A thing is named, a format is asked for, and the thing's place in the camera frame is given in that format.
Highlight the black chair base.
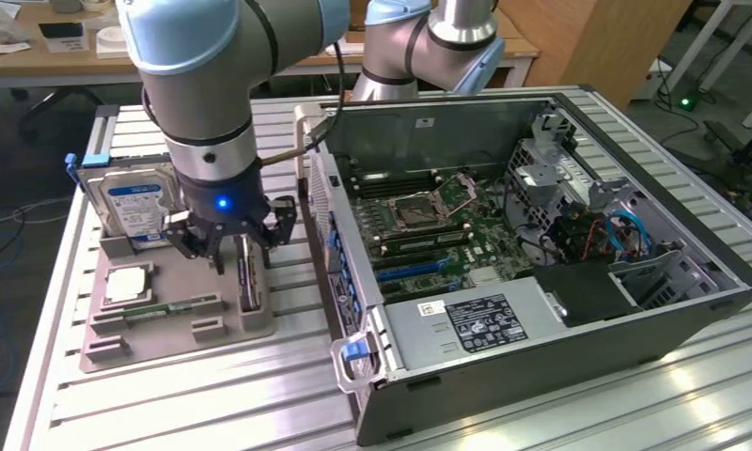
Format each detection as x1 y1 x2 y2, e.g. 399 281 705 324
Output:
10 82 163 140

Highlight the wooden cabinet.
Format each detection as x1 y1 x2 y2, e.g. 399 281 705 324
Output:
525 0 694 109

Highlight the silver chipset heatsink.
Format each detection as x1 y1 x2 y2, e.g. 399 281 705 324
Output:
473 268 510 287

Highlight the black camera cable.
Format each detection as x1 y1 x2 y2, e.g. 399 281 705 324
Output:
255 39 346 165

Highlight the grey power supply unit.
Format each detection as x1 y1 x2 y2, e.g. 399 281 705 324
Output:
367 276 569 372

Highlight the black open PC case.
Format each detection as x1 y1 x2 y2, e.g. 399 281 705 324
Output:
291 91 752 447

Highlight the CPU socket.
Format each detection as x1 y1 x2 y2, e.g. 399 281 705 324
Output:
390 192 443 226

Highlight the blue expansion slot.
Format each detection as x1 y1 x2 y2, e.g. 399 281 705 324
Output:
374 261 445 283

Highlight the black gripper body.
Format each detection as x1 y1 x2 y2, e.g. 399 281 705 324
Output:
179 168 270 234

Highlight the open metal socket cover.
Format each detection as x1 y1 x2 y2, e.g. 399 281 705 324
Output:
434 173 478 222

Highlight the blue data wire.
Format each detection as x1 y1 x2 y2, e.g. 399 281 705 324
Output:
604 211 654 259

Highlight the silver disk bay cage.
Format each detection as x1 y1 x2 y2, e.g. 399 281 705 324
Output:
503 110 640 236

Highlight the black equipment stand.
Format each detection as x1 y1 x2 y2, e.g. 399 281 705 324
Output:
700 119 752 208

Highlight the RAM stick with black chips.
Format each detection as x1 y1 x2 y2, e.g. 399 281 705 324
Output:
381 229 469 251

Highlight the green RAM stick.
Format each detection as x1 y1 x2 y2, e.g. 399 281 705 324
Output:
118 300 218 323

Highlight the hard disk in blue carrier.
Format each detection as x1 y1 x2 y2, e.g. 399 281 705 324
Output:
63 148 186 251

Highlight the low-profile graphics card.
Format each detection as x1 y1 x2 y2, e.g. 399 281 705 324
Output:
231 229 267 312

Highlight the silver CPU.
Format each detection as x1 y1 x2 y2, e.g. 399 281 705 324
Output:
103 270 151 302

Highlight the green motherboard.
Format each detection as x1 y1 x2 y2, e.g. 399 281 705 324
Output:
347 159 544 304

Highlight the white box with round insert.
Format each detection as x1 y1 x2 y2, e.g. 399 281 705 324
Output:
92 25 134 60

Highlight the grey parts rack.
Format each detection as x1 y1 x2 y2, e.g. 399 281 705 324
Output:
76 220 278 375

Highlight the blue floor cable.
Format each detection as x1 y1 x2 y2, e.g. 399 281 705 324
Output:
0 220 26 405

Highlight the wooden desk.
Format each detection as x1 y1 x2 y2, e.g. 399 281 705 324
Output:
0 0 540 90

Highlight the black box with white label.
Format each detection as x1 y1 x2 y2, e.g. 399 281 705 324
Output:
38 22 91 53

